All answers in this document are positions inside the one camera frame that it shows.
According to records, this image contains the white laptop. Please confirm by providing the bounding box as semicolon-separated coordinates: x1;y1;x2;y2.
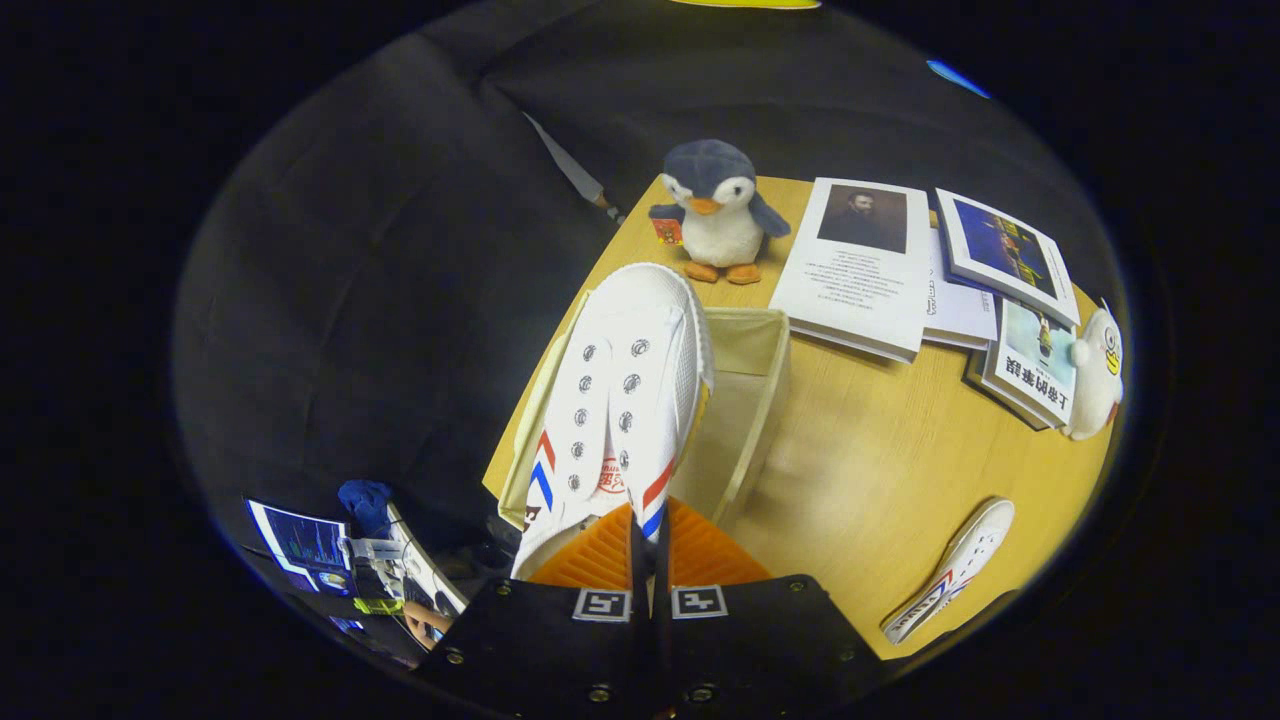
384;502;470;617

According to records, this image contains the blue cloth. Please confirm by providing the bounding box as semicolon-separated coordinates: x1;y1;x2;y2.
337;479;395;539

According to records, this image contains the lit computer monitor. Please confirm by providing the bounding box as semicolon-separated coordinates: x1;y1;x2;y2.
245;498;354;580

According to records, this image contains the white portrait cover book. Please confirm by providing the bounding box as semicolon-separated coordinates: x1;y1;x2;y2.
768;177;932;364

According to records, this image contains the plain white thin book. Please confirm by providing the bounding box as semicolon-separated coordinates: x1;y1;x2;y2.
920;225;1002;352

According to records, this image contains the teal picture cover book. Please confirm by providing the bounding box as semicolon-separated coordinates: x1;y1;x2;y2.
964;298;1080;432

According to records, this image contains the blue penguin plush toy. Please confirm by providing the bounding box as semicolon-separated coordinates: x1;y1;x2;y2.
648;138;792;287

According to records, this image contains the white duck plush toy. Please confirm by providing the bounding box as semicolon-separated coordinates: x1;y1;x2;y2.
1060;304;1127;442

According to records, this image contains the blue picture cover book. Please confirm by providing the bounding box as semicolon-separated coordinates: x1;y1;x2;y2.
935;187;1082;329

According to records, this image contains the white striped canvas shoe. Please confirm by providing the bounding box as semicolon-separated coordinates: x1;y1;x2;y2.
882;498;1017;647
510;262;717;583

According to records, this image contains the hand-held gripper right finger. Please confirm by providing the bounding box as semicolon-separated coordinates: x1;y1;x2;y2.
652;497;887;720

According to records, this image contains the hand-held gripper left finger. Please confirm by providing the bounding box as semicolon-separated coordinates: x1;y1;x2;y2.
413;503;661;720

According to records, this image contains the cream fabric storage box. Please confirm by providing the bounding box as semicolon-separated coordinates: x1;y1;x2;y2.
497;300;793;533

